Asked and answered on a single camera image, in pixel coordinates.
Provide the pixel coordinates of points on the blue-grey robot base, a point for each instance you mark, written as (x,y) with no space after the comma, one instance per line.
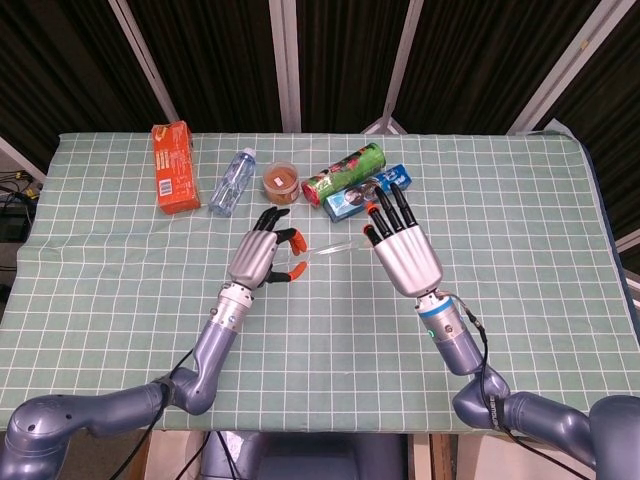
(310,457)

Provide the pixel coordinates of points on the orange carton box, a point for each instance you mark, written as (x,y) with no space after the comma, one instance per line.
(175,170)

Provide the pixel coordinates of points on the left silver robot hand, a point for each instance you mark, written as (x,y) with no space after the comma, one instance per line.
(252,255)

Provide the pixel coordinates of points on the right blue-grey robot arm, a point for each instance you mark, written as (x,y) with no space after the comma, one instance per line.
(455,345)

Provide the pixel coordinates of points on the black equipment box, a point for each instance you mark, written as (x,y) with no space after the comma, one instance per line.
(12,225)

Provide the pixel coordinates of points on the green checked tablecloth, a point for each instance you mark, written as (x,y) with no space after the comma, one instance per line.
(320,350)

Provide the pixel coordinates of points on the blue cookie pack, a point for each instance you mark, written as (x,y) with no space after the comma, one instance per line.
(345,202)

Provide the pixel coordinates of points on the clear plastic water bottle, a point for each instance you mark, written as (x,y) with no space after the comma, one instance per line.
(231,185)

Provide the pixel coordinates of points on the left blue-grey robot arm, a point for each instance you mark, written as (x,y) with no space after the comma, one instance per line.
(215,345)

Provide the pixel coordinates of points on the clear glass test tube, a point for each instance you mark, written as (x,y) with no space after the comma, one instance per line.
(335,248)

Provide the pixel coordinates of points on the wooden table leg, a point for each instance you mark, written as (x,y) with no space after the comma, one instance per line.
(441,460)
(145,465)

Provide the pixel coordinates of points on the round jar with brown contents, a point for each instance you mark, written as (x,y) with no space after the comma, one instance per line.
(281,182)

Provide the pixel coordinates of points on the white screen frame post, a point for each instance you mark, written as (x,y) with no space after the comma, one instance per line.
(565,65)
(145,60)
(286,65)
(402,65)

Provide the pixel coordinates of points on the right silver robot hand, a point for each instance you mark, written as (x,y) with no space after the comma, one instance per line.
(407,255)

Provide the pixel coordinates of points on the green chip can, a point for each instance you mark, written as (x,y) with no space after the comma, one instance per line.
(345,172)

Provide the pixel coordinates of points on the black pleated screen panel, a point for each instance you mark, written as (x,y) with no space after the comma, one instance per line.
(475,60)
(615,100)
(345,60)
(215,60)
(60,65)

